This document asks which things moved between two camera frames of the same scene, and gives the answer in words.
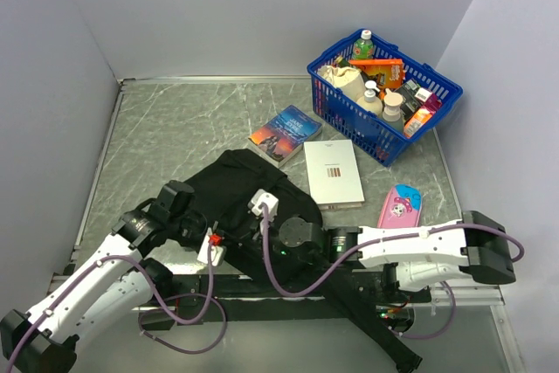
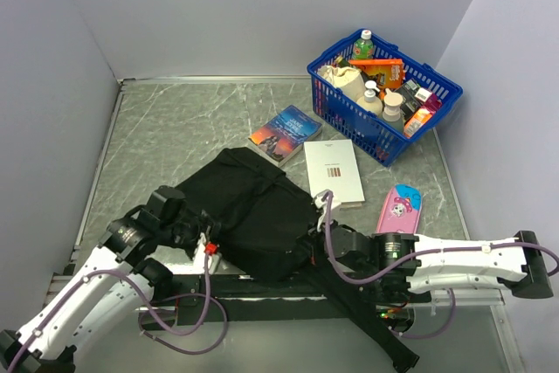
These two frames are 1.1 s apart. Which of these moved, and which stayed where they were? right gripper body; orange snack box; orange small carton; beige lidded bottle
Moved: right gripper body
Stayed: orange small carton; orange snack box; beige lidded bottle
